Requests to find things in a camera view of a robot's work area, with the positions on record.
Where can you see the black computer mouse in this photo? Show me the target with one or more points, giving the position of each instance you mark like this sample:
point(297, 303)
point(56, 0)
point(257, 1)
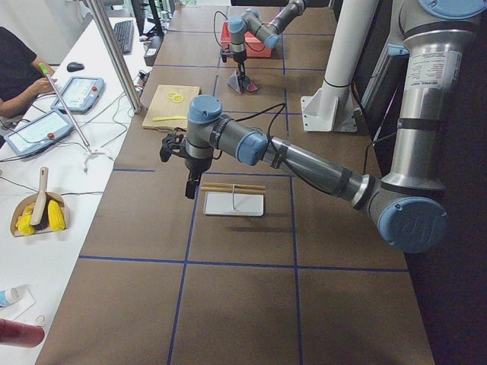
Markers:
point(74, 66)

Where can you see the wooden cutting board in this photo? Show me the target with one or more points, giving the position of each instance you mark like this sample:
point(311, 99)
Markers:
point(161, 105)

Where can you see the grey and pink cloth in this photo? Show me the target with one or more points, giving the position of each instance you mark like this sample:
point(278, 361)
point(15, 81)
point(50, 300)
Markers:
point(240, 83)

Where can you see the near teach pendant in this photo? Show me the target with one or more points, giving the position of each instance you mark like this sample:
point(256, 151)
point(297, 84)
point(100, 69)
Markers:
point(39, 134)

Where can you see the white camera pole mount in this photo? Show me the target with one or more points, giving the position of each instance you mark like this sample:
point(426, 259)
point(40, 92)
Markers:
point(331, 109)

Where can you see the yellow plastic knife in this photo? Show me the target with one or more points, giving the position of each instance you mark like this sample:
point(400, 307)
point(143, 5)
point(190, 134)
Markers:
point(168, 118)

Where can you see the far teach pendant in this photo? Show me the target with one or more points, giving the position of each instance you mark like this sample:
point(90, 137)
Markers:
point(81, 93)

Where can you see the yellow cloth in dustpan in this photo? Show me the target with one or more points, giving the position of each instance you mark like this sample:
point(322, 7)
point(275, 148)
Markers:
point(53, 219)

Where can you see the pink plastic bin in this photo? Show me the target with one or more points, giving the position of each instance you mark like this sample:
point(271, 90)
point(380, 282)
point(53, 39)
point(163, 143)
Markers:
point(255, 48)

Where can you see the reacher grabber tool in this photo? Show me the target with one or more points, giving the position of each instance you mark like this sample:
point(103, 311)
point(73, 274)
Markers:
point(89, 150)

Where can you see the black keyboard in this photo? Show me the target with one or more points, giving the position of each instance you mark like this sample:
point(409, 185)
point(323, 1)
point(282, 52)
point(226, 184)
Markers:
point(123, 32)

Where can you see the teach pendant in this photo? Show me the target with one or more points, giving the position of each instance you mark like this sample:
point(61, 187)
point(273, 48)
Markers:
point(39, 134)
point(81, 93)

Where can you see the beige dustpan with brush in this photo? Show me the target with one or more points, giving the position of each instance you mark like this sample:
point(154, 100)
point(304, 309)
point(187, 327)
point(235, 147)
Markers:
point(39, 198)

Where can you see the white tube bottle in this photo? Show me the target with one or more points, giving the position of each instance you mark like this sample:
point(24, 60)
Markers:
point(8, 297)

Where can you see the person in black shirt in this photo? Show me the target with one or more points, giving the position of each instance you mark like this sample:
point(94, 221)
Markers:
point(22, 78)

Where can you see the white tray rack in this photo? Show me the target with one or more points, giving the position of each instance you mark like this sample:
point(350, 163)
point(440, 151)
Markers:
point(233, 200)

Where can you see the aluminium frame post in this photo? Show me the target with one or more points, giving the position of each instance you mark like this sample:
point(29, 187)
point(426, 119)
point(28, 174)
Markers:
point(106, 31)

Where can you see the red bottle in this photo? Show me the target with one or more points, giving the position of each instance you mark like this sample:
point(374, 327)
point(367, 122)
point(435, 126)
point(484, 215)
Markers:
point(20, 335)

